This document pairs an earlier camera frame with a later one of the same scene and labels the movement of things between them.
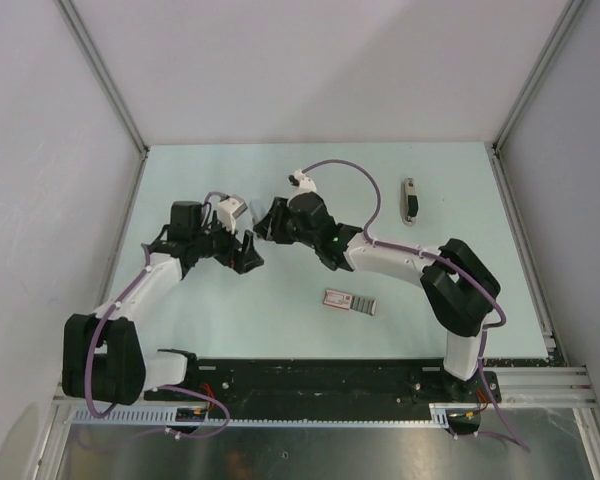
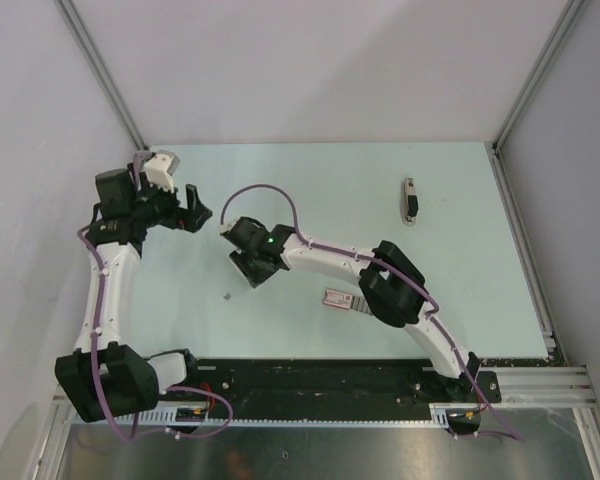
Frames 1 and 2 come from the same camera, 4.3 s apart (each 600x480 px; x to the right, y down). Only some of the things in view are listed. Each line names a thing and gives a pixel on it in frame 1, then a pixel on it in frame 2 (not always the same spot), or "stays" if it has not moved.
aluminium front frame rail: (525, 388) stays
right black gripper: (271, 227) to (240, 259)
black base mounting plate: (330, 383) stays
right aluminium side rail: (553, 334) stays
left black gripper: (242, 260) to (190, 218)
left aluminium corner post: (106, 73) stays
